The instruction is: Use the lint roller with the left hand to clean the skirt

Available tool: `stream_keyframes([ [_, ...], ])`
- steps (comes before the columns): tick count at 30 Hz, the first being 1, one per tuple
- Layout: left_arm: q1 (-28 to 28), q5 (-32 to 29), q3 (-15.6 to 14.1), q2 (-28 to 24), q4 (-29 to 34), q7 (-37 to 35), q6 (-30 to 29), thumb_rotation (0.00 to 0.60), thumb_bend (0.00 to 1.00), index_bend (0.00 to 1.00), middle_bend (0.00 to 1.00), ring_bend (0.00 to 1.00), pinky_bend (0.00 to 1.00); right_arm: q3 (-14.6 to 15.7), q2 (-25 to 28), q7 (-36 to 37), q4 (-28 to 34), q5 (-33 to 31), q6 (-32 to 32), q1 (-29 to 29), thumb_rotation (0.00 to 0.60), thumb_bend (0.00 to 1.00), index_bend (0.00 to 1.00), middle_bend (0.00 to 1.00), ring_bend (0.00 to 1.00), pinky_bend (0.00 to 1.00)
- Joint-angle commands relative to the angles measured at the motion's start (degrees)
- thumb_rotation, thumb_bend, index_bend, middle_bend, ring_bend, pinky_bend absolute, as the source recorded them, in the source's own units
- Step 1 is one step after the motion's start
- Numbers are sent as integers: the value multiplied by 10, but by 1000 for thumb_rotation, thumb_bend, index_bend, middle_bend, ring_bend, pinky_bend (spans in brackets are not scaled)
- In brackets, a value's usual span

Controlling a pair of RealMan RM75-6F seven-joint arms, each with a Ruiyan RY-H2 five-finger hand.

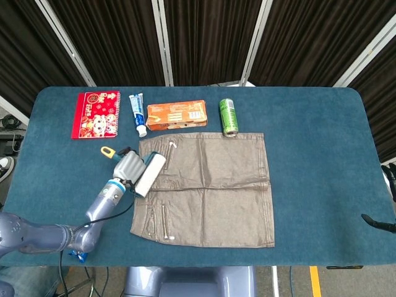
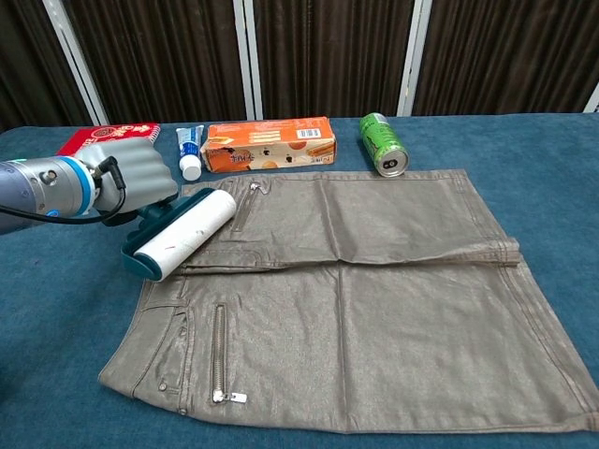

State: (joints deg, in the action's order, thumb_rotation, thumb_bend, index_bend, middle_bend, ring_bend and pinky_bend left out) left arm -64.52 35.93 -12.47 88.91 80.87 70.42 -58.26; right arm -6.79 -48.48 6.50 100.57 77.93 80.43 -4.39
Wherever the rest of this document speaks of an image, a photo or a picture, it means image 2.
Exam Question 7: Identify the brown folded shorts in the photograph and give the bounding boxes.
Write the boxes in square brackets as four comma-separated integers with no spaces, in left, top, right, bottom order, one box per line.
[97,168,599,434]

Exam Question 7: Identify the dark brown curtain panel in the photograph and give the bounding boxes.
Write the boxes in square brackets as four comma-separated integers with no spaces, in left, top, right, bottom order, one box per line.
[63,0,249,126]
[252,0,416,121]
[414,0,599,116]
[0,0,95,135]

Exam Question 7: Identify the blue carpeted table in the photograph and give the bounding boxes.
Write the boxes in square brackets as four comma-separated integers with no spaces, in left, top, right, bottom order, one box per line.
[0,111,599,449]

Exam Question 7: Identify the red spiral notebook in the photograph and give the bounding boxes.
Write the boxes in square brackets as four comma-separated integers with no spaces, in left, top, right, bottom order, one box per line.
[55,122,162,158]

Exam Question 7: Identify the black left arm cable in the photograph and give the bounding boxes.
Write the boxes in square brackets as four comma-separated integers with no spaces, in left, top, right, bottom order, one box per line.
[0,156,127,226]

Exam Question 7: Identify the green drink can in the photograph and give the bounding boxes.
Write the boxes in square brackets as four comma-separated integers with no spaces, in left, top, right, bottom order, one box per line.
[358,111,410,179]

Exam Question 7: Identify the blue white toothpaste tube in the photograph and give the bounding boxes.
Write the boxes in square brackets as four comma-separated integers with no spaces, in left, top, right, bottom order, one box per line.
[175,123,206,182]

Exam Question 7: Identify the teal lint roller yellow handle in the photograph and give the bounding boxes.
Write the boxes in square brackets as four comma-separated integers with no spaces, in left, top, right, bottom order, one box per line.
[120,188,238,283]

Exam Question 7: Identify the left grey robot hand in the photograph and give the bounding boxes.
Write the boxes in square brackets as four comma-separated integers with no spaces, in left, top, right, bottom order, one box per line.
[74,138,182,216]

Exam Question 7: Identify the orange carton box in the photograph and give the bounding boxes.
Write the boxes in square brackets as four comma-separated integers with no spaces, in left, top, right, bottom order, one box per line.
[199,116,337,175]

